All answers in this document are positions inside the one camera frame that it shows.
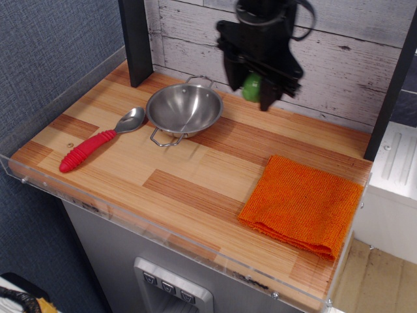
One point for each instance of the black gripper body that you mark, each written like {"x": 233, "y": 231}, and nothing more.
{"x": 265, "y": 50}

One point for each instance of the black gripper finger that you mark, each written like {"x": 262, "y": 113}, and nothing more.
{"x": 236, "y": 71}
{"x": 269, "y": 93}

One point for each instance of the green yellow toy corn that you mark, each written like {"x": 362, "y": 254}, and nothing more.
{"x": 251, "y": 87}

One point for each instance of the silver metal bowl with handles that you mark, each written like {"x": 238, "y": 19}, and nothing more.
{"x": 183, "y": 110}

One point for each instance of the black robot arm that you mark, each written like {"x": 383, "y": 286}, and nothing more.
{"x": 265, "y": 13}

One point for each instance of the orange folded cloth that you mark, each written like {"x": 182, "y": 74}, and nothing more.
{"x": 302, "y": 206}

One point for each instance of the white ribbed toy counter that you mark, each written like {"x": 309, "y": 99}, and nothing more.
{"x": 386, "y": 218}

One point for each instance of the clear acrylic table guard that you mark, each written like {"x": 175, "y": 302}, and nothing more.
{"x": 188, "y": 197}

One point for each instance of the grey toy fridge cabinet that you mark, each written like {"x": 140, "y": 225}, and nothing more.
{"x": 112, "y": 250}

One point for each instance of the silver dispenser panel with buttons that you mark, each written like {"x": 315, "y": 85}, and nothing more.
{"x": 165, "y": 291}

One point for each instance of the black and yellow object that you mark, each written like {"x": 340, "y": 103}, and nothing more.
{"x": 21, "y": 295}

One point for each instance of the red handled metal spoon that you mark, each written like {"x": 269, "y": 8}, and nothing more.
{"x": 131, "y": 121}

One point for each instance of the left black upright post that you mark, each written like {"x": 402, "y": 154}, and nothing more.
{"x": 136, "y": 40}

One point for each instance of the black upright post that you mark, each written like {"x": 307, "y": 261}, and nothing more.
{"x": 136, "y": 40}
{"x": 396, "y": 83}

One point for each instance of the right black upright post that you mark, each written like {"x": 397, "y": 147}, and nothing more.
{"x": 396, "y": 83}

